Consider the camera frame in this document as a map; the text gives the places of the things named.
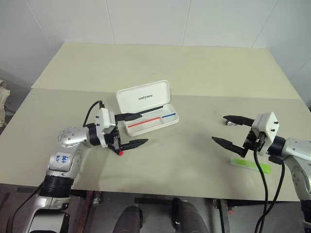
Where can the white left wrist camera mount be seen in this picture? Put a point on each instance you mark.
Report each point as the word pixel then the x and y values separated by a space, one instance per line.
pixel 104 119

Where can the beige cloth bundle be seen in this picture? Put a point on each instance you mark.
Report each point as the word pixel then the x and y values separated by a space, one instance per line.
pixel 4 97

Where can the small red part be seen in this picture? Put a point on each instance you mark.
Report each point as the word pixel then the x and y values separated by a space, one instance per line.
pixel 230 211

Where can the white plastic pencil case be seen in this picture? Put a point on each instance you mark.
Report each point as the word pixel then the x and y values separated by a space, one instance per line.
pixel 143 99

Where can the dark rounded shape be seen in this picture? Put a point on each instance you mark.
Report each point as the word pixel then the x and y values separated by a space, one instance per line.
pixel 189 218
pixel 130 219

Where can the black metal table frame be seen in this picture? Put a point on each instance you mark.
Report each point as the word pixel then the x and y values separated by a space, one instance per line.
pixel 153 201

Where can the small white object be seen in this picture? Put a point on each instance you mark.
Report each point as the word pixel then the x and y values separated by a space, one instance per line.
pixel 229 123

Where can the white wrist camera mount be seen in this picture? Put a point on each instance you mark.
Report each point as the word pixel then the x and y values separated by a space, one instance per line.
pixel 268 126
pixel 104 119

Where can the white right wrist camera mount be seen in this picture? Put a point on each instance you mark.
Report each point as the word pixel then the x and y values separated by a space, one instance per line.
pixel 268 126

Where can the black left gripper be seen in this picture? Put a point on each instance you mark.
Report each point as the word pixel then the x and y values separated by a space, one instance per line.
pixel 113 139

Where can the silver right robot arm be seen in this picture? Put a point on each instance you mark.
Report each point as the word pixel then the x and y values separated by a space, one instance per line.
pixel 298 150

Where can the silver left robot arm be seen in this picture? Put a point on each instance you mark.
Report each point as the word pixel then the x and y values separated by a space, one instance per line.
pixel 69 137

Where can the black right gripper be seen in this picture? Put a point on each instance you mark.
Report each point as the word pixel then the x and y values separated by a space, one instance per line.
pixel 253 140

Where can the green white eraser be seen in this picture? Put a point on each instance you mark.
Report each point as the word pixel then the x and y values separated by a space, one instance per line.
pixel 252 166

